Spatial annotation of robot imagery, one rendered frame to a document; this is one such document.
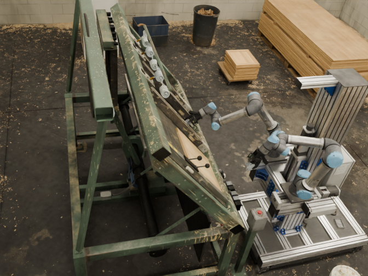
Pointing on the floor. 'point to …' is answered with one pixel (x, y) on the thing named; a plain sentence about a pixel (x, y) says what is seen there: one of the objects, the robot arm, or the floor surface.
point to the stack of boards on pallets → (310, 39)
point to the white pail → (343, 271)
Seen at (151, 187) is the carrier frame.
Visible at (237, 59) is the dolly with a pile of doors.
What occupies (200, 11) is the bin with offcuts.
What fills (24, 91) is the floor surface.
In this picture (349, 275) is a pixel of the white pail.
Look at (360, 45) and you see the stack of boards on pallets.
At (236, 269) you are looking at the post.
